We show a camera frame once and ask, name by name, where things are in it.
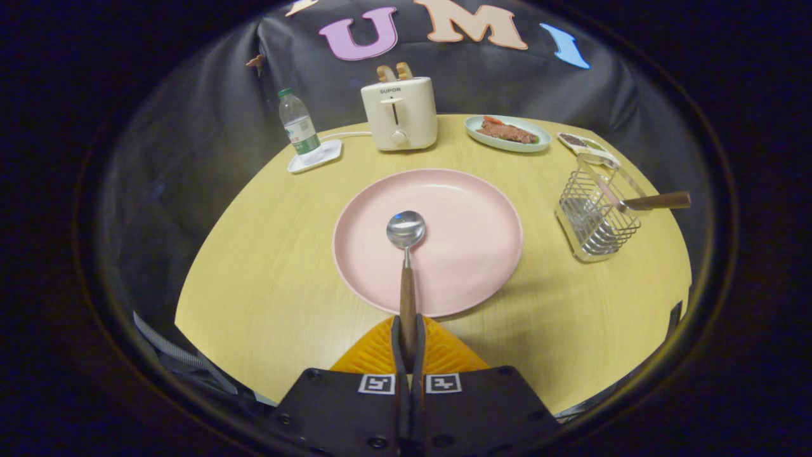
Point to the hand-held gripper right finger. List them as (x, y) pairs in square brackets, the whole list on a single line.
[(420, 346)]

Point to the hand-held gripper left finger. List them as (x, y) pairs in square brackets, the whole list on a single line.
[(397, 346)]

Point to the pink round plate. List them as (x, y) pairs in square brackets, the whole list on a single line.
[(469, 241)]

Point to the white square coaster tray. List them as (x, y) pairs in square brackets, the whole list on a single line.
[(327, 155)]

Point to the pale green food plate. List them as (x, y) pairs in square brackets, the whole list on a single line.
[(507, 146)]

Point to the brown meat slices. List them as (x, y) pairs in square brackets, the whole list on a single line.
[(507, 132)]

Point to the cream white toaster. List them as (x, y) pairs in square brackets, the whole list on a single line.
[(415, 114)]

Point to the orange carrot slice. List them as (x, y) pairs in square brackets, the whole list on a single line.
[(493, 120)]

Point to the clear plastic water bottle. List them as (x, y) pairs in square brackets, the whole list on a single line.
[(298, 124)]

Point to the white divided grain dish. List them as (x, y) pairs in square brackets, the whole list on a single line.
[(574, 139)]

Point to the brown bread slice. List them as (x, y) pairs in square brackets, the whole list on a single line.
[(405, 71), (385, 73)]

